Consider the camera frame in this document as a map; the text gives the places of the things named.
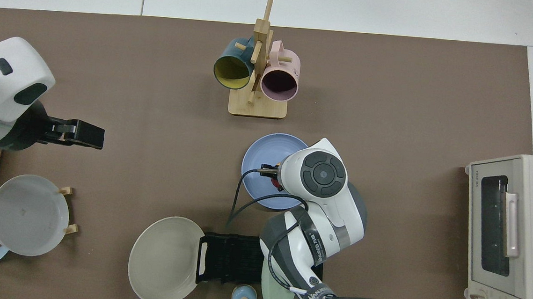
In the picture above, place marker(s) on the grey plate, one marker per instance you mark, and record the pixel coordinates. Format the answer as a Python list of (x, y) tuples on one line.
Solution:
[(27, 215)]

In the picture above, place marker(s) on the wooden cup stand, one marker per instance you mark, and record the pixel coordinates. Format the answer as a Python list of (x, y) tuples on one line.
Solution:
[(257, 107)]

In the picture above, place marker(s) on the wooden plate rack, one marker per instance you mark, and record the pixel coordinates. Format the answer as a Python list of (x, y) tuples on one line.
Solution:
[(65, 191)]

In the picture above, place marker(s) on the brown table cloth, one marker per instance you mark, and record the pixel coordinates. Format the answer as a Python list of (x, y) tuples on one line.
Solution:
[(156, 113)]

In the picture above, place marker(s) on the dark teal cup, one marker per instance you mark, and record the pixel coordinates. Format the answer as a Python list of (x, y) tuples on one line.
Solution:
[(232, 72)]

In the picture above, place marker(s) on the beige plate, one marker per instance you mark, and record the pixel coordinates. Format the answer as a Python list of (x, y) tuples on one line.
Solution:
[(165, 259)]

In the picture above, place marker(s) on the black dish rack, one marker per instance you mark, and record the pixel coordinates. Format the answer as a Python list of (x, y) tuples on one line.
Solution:
[(230, 259)]

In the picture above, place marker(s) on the pink cup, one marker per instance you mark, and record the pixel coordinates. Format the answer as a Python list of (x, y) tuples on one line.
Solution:
[(291, 62)]

